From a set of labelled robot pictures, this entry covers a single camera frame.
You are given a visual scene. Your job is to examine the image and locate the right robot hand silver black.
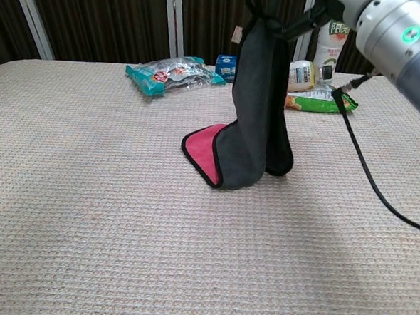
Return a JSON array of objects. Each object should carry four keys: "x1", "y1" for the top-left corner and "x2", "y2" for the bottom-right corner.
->
[{"x1": 280, "y1": 0, "x2": 374, "y2": 45}]

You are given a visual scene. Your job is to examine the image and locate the pink black-edged cloth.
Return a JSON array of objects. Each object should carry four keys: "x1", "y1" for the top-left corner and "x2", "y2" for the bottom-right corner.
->
[{"x1": 178, "y1": 0, "x2": 305, "y2": 195}]

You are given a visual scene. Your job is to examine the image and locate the white drink bottle yellow cap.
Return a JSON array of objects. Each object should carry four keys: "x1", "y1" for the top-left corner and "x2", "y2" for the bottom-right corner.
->
[{"x1": 313, "y1": 18, "x2": 352, "y2": 86}]

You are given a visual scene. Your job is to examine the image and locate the orange label bottle black cap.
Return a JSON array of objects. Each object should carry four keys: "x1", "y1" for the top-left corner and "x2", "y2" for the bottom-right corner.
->
[{"x1": 287, "y1": 59, "x2": 336, "y2": 94}]

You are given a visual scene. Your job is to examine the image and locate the green snack package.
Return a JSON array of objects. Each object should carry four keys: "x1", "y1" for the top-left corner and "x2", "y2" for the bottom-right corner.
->
[{"x1": 283, "y1": 83, "x2": 360, "y2": 116}]

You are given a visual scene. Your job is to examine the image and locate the blue cookie package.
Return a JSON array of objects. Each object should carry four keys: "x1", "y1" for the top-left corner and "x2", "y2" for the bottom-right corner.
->
[{"x1": 214, "y1": 53, "x2": 239, "y2": 83}]

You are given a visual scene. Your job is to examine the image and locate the teal and silver snack bag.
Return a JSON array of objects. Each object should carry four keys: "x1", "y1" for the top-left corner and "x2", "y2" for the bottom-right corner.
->
[{"x1": 123, "y1": 52, "x2": 228, "y2": 103}]

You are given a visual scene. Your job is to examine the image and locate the beige woven tablecloth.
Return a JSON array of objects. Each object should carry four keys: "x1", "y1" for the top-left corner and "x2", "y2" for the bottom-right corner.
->
[{"x1": 0, "y1": 51, "x2": 420, "y2": 315}]

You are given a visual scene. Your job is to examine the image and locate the silver partition post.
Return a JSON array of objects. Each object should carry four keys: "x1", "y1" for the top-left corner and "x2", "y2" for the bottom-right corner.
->
[
  {"x1": 160, "y1": 0, "x2": 188, "y2": 59},
  {"x1": 293, "y1": 0, "x2": 322, "y2": 64},
  {"x1": 4, "y1": 0, "x2": 59, "y2": 61}
]

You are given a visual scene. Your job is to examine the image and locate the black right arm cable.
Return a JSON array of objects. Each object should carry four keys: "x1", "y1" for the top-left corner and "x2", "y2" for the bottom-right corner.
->
[{"x1": 322, "y1": 70, "x2": 420, "y2": 234}]

